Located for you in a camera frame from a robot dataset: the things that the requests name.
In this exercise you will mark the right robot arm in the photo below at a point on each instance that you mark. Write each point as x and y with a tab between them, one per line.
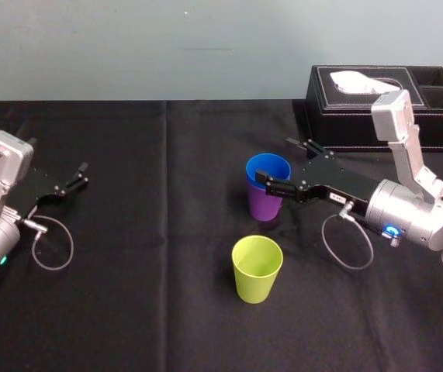
407	217

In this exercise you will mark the black leather tissue box organizer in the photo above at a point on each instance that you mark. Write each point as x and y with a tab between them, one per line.
345	124

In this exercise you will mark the white tissue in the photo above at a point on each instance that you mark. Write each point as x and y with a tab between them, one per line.
355	83

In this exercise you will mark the purple plastic cup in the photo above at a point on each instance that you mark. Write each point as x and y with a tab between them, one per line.
264	205

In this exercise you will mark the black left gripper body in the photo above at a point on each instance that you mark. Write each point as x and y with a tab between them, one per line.
31	190

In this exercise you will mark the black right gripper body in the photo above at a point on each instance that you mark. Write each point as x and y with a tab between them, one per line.
341	182

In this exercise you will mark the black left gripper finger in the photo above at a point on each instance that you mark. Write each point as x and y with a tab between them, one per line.
83	167
82	183

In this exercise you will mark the blue plastic cup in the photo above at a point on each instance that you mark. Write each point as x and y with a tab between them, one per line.
271	166

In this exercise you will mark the green plastic cup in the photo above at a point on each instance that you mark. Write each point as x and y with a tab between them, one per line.
256	271

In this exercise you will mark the black tablecloth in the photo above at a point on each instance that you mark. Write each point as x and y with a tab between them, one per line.
128	310

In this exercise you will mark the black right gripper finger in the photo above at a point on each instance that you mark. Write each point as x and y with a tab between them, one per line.
283	189
314	147

